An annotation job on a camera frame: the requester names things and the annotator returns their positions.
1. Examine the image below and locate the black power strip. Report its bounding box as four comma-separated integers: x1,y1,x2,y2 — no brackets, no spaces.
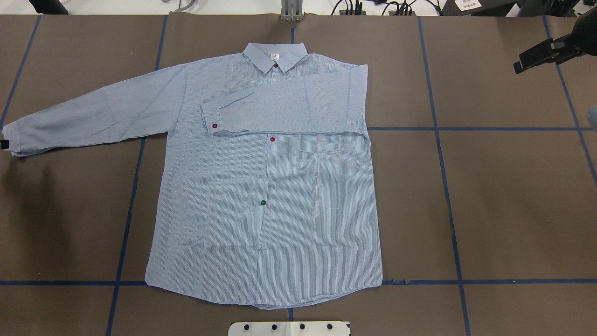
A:
330,0,416,16

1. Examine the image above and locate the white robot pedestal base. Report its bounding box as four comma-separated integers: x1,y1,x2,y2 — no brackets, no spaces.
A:
228,321,352,336

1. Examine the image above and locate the light blue striped shirt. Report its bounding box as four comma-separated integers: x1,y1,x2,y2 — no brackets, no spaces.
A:
2,43,382,310

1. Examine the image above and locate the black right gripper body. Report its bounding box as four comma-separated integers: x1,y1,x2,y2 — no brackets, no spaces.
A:
550,7,597,64

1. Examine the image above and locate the grey aluminium frame post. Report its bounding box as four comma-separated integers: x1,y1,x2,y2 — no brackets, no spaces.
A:
281,0,304,22

